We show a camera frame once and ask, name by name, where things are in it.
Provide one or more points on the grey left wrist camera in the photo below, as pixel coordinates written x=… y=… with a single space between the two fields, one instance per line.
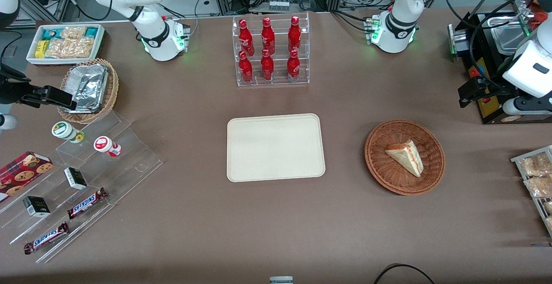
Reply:
x=526 y=106

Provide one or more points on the beige plastic tray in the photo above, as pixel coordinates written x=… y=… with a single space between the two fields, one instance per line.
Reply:
x=276 y=148

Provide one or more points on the red cookie box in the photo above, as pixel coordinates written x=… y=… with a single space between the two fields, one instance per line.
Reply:
x=21 y=174

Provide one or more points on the red skewered food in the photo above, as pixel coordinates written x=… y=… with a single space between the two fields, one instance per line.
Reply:
x=534 y=17

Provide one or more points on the aluminium foil container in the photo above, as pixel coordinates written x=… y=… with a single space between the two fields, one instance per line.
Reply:
x=88 y=88

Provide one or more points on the clear cracker bag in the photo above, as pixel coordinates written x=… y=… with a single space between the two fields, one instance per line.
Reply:
x=69 y=48
x=73 y=32

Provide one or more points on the yellow snack pack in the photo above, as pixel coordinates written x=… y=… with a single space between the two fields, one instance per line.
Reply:
x=40 y=49

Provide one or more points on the white snack bin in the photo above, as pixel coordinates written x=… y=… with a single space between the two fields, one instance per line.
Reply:
x=101 y=38

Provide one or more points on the red label yogurt bottle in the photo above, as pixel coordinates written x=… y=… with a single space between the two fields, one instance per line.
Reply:
x=104 y=145

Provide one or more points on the snickers chocolate bar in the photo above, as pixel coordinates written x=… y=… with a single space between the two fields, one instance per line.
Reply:
x=86 y=203
x=46 y=238

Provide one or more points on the small black box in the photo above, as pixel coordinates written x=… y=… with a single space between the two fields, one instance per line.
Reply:
x=36 y=207
x=75 y=178

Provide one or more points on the red soda bottle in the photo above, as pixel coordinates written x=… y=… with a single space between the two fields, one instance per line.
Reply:
x=268 y=37
x=246 y=38
x=246 y=70
x=294 y=35
x=293 y=67
x=267 y=67

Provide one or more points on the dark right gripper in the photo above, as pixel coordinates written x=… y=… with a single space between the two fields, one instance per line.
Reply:
x=9 y=89

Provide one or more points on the round brown wicker basket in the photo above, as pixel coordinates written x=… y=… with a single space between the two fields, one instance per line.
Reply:
x=381 y=167

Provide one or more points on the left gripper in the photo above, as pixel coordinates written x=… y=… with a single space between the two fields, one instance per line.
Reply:
x=494 y=85

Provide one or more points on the tan wicker basket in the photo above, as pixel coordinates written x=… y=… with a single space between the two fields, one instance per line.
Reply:
x=113 y=88

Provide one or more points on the triangular sandwich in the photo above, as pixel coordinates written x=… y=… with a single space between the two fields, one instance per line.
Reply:
x=407 y=157

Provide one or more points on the tray of packaged snacks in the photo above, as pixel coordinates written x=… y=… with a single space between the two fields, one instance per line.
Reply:
x=517 y=158

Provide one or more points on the clear acrylic bottle rack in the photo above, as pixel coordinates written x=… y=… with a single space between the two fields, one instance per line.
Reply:
x=278 y=45

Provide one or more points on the steel pan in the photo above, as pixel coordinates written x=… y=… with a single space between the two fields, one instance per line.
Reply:
x=509 y=38

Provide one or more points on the clear bag of pastry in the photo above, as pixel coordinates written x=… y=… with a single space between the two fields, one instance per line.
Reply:
x=537 y=165
x=549 y=207
x=541 y=187

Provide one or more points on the clear acrylic stepped display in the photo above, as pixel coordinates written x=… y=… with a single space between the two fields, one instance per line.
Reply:
x=129 y=154

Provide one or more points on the teal snack pack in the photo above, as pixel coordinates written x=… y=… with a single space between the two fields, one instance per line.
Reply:
x=92 y=32
x=49 y=33

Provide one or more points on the white power strip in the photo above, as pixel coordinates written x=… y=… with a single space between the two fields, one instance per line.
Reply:
x=282 y=5

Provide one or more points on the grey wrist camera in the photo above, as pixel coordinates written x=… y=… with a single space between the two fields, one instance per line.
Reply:
x=7 y=122
x=526 y=106

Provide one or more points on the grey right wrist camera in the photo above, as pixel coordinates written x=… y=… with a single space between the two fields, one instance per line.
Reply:
x=7 y=122

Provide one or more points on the black food warmer appliance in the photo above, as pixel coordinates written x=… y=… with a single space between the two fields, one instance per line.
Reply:
x=489 y=111

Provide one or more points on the small grey block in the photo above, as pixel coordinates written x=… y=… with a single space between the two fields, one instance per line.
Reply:
x=281 y=280

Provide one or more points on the green label yogurt bottle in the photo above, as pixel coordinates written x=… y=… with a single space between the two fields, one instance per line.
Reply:
x=64 y=131

